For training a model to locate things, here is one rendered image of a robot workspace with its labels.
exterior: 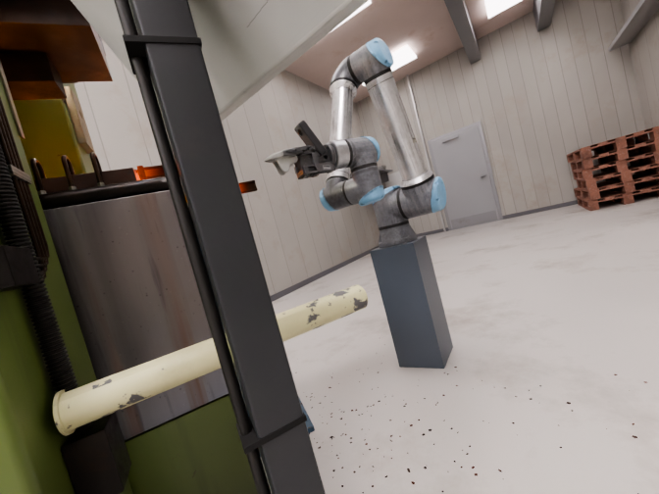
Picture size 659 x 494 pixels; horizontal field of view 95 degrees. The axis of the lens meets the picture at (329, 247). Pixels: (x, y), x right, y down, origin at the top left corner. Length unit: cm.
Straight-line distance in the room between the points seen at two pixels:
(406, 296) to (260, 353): 125
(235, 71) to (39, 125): 89
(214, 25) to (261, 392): 34
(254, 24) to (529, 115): 741
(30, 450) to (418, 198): 129
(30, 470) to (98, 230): 39
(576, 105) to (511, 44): 172
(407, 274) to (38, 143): 136
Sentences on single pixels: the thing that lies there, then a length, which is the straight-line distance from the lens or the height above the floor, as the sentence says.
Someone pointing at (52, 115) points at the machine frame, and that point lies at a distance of 121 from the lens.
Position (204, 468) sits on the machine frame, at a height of 35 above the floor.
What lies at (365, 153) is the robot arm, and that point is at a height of 96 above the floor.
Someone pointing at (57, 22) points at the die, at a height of 128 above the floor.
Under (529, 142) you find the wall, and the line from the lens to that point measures 759.
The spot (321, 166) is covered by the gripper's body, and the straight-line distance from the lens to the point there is 96.
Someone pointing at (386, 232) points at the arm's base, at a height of 67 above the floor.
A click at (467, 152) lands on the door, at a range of 760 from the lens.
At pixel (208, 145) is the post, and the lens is 27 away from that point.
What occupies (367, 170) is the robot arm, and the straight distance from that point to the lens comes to 101.
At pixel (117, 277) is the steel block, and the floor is 77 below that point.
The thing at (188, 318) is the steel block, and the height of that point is 65.
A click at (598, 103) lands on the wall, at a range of 775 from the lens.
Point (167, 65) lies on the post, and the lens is 29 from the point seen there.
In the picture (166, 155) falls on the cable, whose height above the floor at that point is 84.
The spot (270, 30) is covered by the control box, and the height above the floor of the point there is 94.
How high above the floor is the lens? 75
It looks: 3 degrees down
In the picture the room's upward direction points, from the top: 15 degrees counter-clockwise
